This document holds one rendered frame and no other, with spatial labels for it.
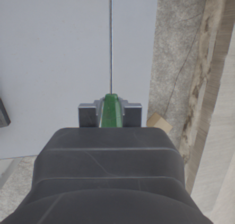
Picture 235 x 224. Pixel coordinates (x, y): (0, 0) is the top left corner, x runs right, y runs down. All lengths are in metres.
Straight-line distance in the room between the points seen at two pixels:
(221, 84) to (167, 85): 0.48
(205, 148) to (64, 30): 1.82
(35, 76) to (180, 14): 1.62
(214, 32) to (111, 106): 1.62
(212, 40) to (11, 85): 1.66
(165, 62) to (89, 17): 1.51
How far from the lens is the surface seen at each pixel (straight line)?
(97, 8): 0.20
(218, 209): 2.95
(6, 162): 0.95
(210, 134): 1.85
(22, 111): 0.22
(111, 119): 0.16
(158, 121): 1.68
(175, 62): 1.74
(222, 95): 1.72
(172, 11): 1.70
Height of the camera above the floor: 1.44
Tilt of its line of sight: 64 degrees down
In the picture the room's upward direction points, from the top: 146 degrees clockwise
